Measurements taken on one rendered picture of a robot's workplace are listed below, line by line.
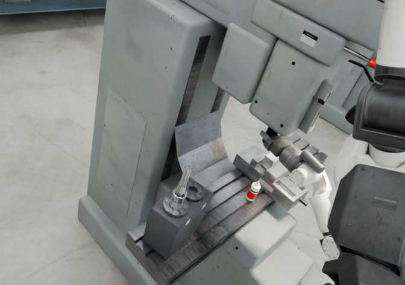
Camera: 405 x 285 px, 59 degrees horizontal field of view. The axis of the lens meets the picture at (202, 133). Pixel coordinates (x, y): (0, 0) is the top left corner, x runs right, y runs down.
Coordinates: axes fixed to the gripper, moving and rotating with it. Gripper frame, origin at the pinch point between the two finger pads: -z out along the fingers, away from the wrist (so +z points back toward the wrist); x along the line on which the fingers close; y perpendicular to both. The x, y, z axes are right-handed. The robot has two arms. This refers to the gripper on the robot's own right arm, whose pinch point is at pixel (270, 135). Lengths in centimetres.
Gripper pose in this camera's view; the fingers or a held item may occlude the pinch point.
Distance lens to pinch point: 147.4
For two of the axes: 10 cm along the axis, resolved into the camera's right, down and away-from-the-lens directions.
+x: -8.3, 1.3, -5.4
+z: 5.0, 6.2, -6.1
